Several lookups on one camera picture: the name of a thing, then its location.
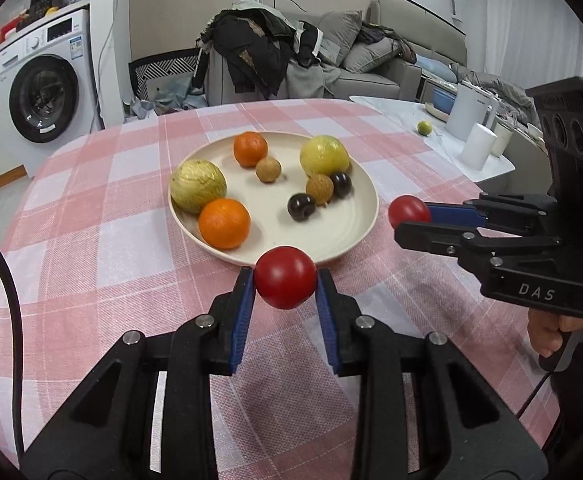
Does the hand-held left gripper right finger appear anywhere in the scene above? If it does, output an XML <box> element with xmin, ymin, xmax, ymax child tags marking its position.
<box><xmin>315</xmin><ymin>268</ymin><xmax>552</xmax><ymax>480</ymax></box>

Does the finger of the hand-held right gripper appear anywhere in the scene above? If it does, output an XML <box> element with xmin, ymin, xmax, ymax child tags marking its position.
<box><xmin>424</xmin><ymin>192</ymin><xmax>558</xmax><ymax>236</ymax></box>
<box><xmin>394</xmin><ymin>221</ymin><xmax>562</xmax><ymax>271</ymax></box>

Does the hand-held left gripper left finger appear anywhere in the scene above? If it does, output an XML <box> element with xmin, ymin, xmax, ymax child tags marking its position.
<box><xmin>22</xmin><ymin>267</ymin><xmax>257</xmax><ymax>480</ymax></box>

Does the red tomato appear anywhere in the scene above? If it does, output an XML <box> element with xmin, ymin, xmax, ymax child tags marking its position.
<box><xmin>254</xmin><ymin>246</ymin><xmax>318</xmax><ymax>310</ymax></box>
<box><xmin>388</xmin><ymin>195</ymin><xmax>432</xmax><ymax>231</ymax></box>

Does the cream round plate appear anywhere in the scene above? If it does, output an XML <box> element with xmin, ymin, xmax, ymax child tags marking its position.
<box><xmin>168</xmin><ymin>131</ymin><xmax>379</xmax><ymax>267</ymax></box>

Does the large orange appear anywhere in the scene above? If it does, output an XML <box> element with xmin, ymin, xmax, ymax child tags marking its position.
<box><xmin>198</xmin><ymin>198</ymin><xmax>251</xmax><ymax>251</ymax></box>

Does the dark plum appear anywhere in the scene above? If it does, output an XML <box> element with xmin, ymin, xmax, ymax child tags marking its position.
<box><xmin>287</xmin><ymin>192</ymin><xmax>317</xmax><ymax>222</ymax></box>
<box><xmin>330</xmin><ymin>171</ymin><xmax>353</xmax><ymax>200</ymax></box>

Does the brown longan with stem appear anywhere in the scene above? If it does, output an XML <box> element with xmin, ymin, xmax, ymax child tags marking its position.
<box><xmin>305</xmin><ymin>173</ymin><xmax>334</xmax><ymax>207</ymax></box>

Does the small orange mandarin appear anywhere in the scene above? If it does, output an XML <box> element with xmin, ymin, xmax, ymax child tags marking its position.
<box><xmin>233</xmin><ymin>131</ymin><xmax>269</xmax><ymax>168</ymax></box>

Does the person's right hand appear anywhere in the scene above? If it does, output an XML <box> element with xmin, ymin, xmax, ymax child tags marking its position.
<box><xmin>527</xmin><ymin>297</ymin><xmax>583</xmax><ymax>358</ymax></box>

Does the white cylindrical cup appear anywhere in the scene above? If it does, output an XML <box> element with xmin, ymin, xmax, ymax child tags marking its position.
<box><xmin>460</xmin><ymin>123</ymin><xmax>496</xmax><ymax>171</ymax></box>

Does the cream cup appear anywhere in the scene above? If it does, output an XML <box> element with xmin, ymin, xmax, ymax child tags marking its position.
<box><xmin>490</xmin><ymin>122</ymin><xmax>512</xmax><ymax>157</ymax></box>

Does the white electric kettle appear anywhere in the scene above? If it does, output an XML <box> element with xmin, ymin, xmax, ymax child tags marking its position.
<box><xmin>445</xmin><ymin>83</ymin><xmax>499</xmax><ymax>137</ymax></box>

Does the blue-lidded container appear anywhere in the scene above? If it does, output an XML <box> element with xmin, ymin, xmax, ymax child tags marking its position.
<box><xmin>424</xmin><ymin>87</ymin><xmax>459</xmax><ymax>122</ymax></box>

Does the wrinkled golden guava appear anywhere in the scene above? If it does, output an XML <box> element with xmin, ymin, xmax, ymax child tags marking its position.
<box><xmin>169</xmin><ymin>158</ymin><xmax>228</xmax><ymax>215</ymax></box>

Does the yellow-green guava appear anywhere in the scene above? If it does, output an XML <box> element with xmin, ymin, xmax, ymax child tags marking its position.
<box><xmin>299</xmin><ymin>135</ymin><xmax>350</xmax><ymax>178</ymax></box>

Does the grey sofa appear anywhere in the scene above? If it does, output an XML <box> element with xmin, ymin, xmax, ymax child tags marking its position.
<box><xmin>206</xmin><ymin>0</ymin><xmax>469</xmax><ymax>106</ymax></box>

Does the pink checkered tablecloth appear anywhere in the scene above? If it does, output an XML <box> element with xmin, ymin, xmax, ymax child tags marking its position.
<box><xmin>0</xmin><ymin>98</ymin><xmax>562</xmax><ymax>480</ymax></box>

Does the grey pillow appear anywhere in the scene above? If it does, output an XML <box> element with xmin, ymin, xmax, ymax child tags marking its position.
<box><xmin>341</xmin><ymin>37</ymin><xmax>402</xmax><ymax>73</ymax></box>
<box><xmin>316</xmin><ymin>10</ymin><xmax>363</xmax><ymax>66</ymax></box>

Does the pile of dark clothes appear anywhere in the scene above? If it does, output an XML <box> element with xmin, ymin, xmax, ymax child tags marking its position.
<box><xmin>194</xmin><ymin>7</ymin><xmax>339</xmax><ymax>101</ymax></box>

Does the black patterned chair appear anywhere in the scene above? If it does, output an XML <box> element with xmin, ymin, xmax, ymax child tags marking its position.
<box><xmin>128</xmin><ymin>47</ymin><xmax>207</xmax><ymax>106</ymax></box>

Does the white washing machine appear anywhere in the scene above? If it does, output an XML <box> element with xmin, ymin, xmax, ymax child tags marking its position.
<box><xmin>0</xmin><ymin>7</ymin><xmax>103</xmax><ymax>144</ymax></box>

